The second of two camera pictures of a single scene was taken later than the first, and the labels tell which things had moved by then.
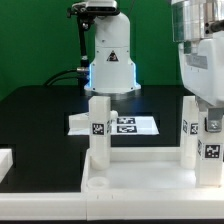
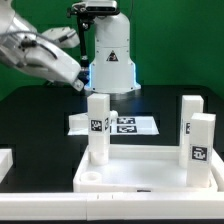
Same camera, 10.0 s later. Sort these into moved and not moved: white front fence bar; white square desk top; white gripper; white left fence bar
Moved: white gripper; white square desk top
Not moved: white left fence bar; white front fence bar
